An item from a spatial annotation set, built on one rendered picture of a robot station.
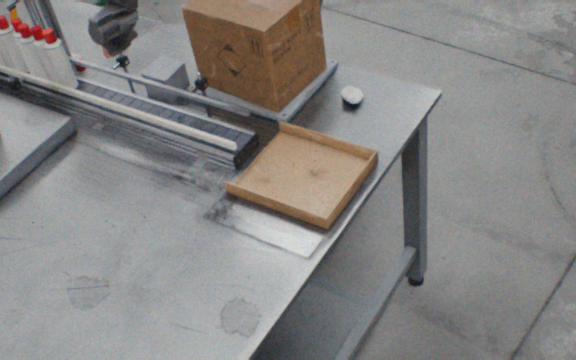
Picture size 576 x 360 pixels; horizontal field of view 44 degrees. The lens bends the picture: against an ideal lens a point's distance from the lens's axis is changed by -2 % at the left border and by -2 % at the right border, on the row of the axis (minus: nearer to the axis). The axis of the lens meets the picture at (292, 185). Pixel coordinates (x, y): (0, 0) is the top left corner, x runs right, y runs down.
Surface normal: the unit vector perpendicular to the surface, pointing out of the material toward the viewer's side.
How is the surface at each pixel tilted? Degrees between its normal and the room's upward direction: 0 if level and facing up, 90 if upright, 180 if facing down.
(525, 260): 0
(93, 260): 0
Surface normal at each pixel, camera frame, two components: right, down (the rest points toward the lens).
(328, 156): -0.13, -0.71
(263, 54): -0.59, 0.62
